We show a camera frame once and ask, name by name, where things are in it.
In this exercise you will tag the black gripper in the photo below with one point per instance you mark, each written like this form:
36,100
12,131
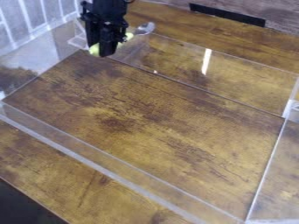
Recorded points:
100,13

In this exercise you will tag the green handled metal spoon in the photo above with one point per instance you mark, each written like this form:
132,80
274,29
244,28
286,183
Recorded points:
142,30

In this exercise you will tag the black strip on table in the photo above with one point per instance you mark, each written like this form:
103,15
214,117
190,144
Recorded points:
246,19

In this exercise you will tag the clear acrylic enclosure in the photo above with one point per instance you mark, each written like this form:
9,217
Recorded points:
168,134

